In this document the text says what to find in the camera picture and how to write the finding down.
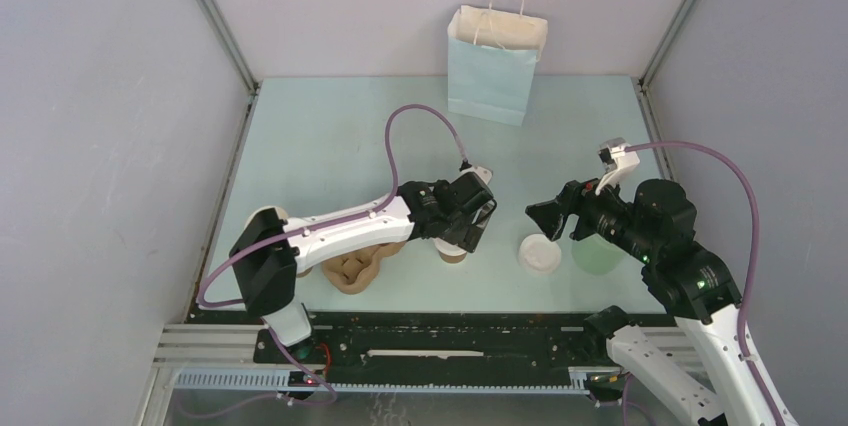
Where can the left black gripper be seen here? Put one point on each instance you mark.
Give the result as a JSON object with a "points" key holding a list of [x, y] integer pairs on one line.
{"points": [[471, 238]]}

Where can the light blue paper bag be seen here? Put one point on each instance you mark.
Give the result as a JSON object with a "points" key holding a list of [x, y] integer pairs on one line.
{"points": [[492, 59]]}

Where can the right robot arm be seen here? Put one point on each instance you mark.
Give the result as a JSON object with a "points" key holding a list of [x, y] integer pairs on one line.
{"points": [[693, 285]]}

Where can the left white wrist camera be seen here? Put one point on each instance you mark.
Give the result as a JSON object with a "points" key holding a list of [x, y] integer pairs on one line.
{"points": [[483, 173]]}

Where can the green cylindrical container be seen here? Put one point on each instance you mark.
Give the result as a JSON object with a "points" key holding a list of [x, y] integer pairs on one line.
{"points": [[596, 256]]}

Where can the brown pulp cup carrier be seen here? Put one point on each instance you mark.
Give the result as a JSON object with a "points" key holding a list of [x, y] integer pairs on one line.
{"points": [[351, 273]]}

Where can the stack of white lids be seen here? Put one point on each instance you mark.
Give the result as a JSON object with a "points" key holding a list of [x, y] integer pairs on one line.
{"points": [[538, 255]]}

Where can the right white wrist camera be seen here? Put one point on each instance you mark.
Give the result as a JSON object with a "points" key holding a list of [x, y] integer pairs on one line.
{"points": [[618, 162]]}

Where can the stack of paper cups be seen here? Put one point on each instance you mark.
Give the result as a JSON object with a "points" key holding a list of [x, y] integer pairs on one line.
{"points": [[282, 215]]}

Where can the brown paper coffee cup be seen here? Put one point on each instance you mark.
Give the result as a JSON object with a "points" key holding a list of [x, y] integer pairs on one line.
{"points": [[449, 253]]}

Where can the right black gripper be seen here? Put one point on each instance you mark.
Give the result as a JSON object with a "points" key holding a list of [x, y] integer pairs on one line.
{"points": [[574, 197]]}

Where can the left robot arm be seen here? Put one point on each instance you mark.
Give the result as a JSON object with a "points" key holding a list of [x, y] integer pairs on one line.
{"points": [[271, 251]]}

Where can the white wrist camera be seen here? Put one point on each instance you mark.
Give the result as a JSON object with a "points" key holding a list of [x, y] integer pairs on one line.
{"points": [[483, 173], [618, 162]]}

